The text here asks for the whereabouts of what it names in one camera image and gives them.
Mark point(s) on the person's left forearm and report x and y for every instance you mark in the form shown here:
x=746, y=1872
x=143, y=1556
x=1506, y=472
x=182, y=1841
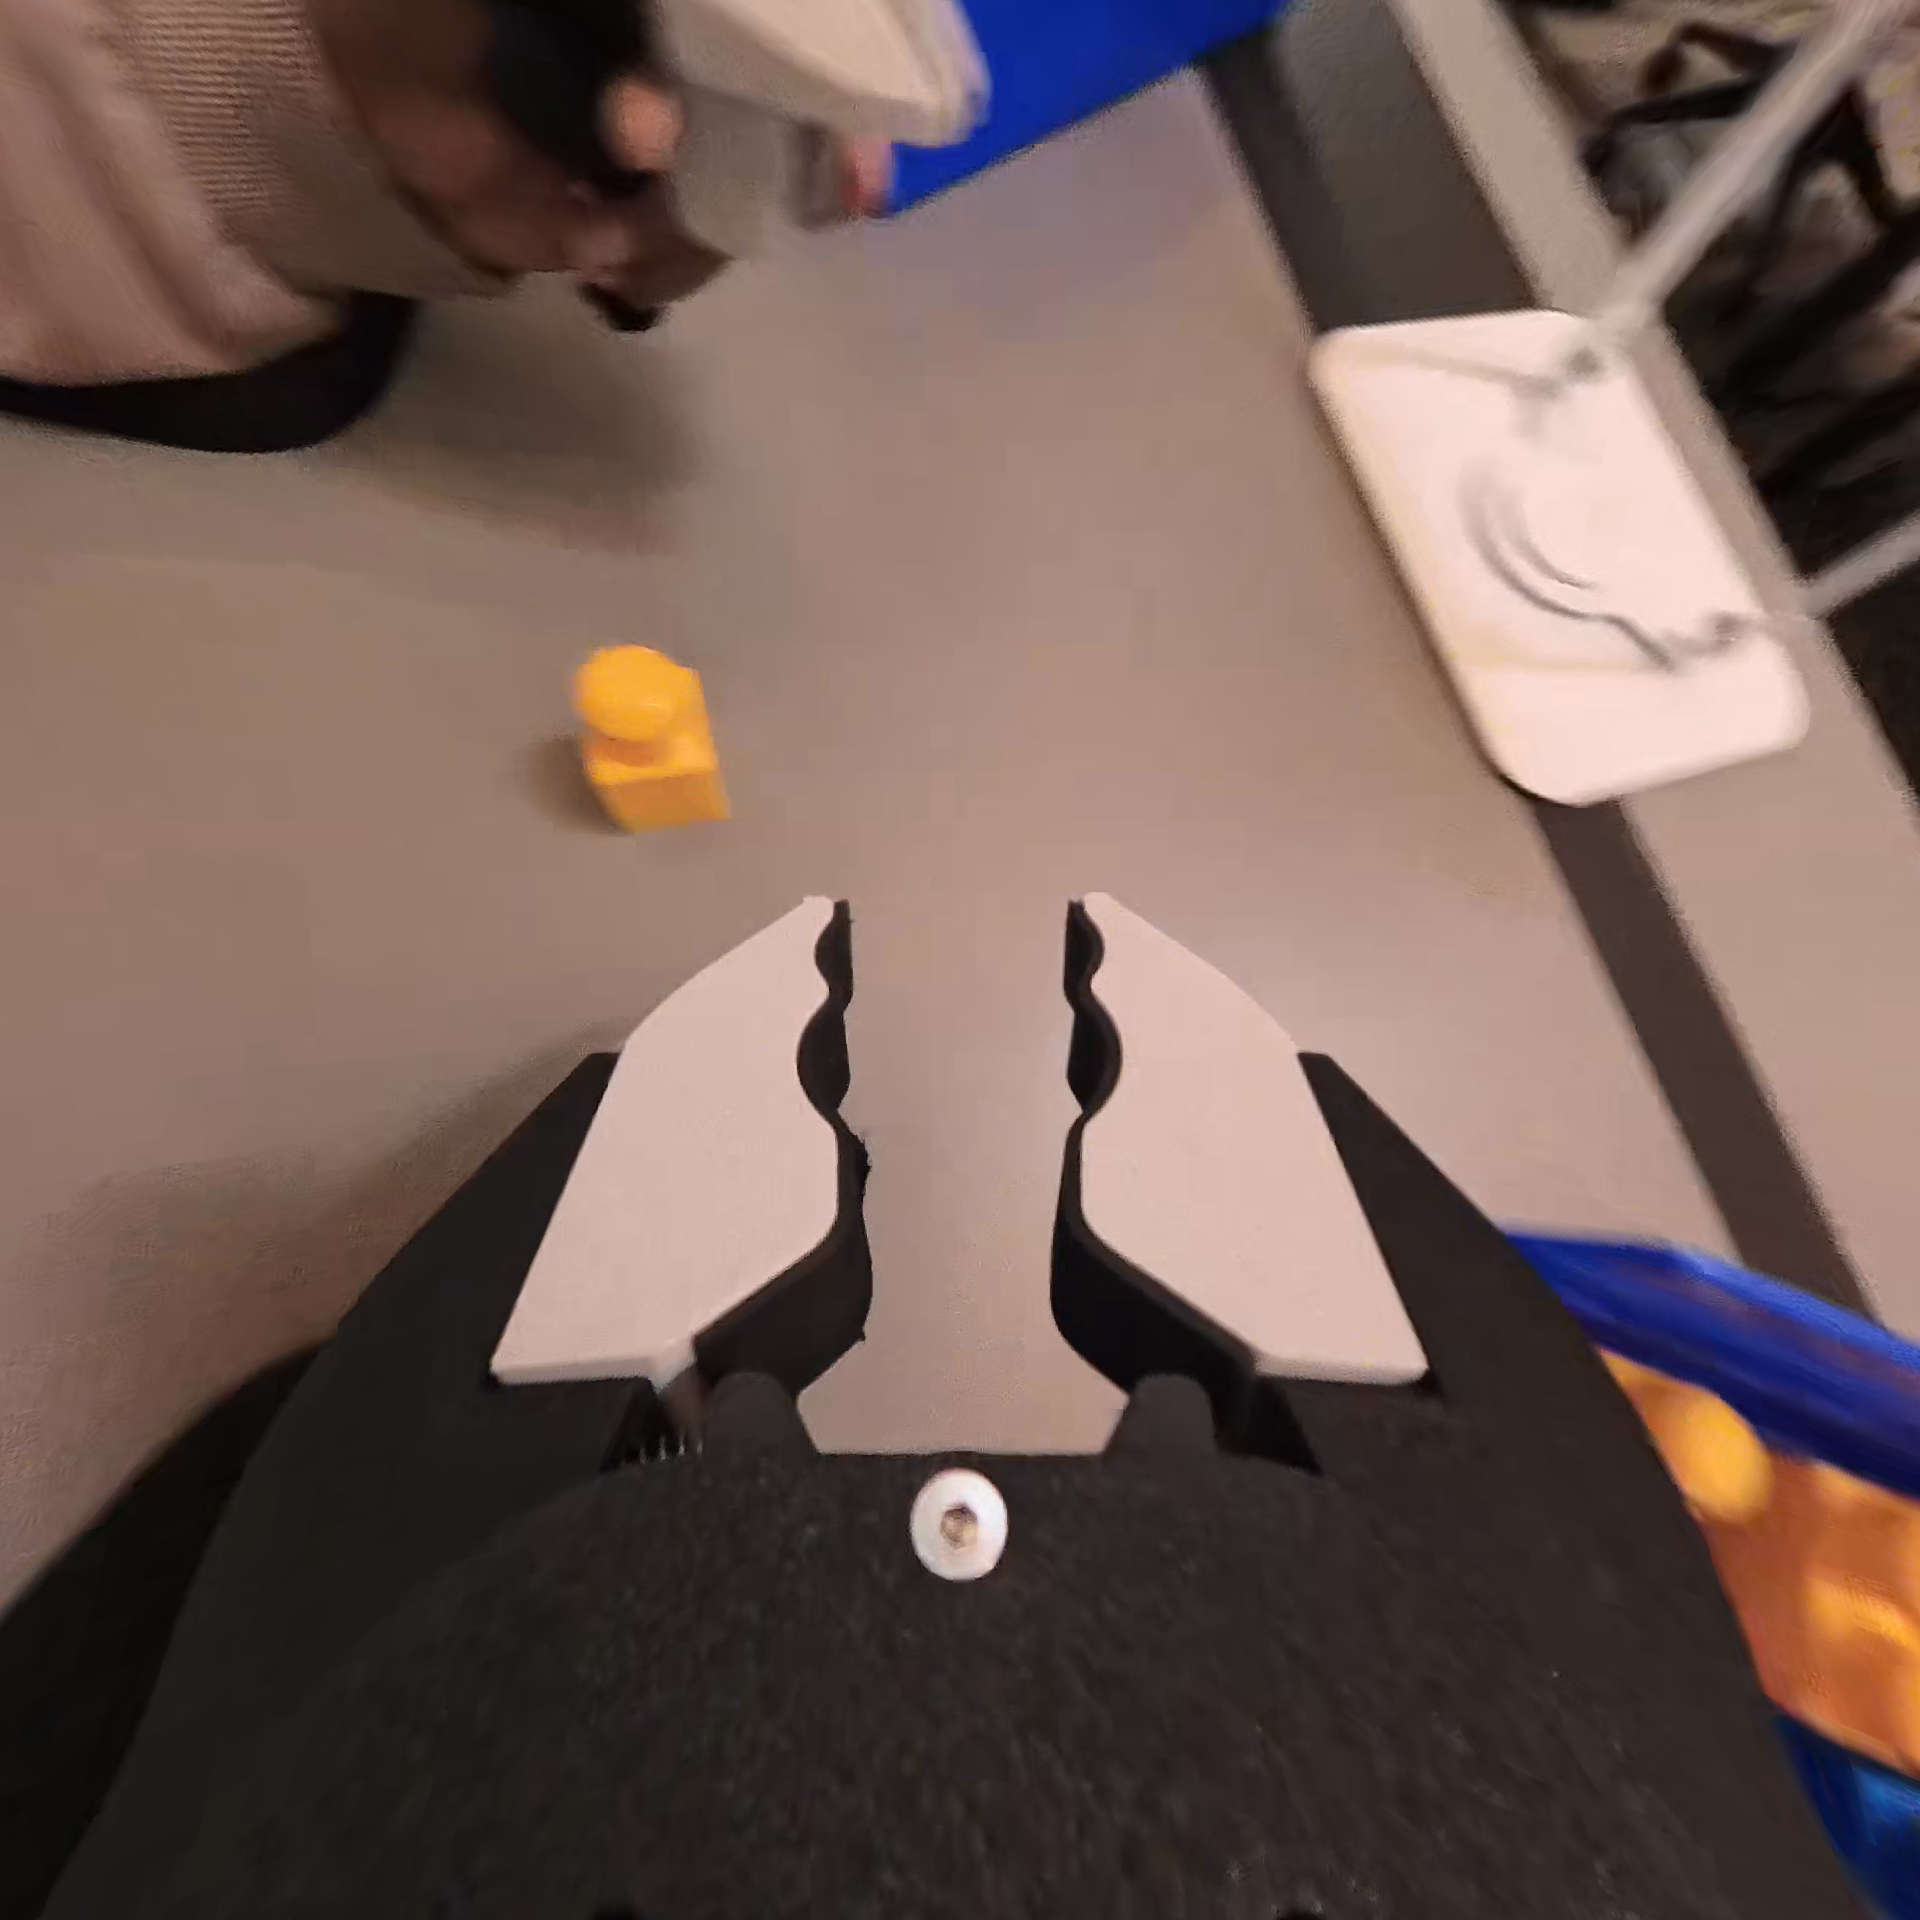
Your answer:
x=150, y=180

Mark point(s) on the black textured pad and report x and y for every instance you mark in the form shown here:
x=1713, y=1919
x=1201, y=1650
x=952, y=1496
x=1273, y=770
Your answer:
x=90, y=1650

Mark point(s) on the white metal document stand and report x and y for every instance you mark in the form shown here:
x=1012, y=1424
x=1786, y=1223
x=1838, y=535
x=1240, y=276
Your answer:
x=1424, y=450

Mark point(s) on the black office chair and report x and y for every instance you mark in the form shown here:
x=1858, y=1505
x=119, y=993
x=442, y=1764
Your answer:
x=1844, y=346

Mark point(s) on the pile of mega blocks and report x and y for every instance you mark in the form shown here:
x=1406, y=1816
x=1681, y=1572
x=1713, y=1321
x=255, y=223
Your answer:
x=1830, y=1588

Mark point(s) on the person's left hand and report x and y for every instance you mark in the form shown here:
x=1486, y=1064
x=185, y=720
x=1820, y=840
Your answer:
x=450, y=195

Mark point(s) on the yellow one-stud mega block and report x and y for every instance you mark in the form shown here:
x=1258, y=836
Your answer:
x=652, y=780

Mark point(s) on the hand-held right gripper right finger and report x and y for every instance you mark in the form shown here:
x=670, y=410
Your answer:
x=1244, y=1201

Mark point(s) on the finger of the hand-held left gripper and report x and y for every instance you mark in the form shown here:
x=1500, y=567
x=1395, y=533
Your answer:
x=809, y=60

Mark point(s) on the blue plastic bin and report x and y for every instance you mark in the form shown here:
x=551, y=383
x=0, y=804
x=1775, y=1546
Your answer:
x=1080, y=76
x=1723, y=1306

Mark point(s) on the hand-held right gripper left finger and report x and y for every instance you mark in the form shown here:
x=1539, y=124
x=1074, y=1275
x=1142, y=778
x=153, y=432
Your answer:
x=674, y=1201

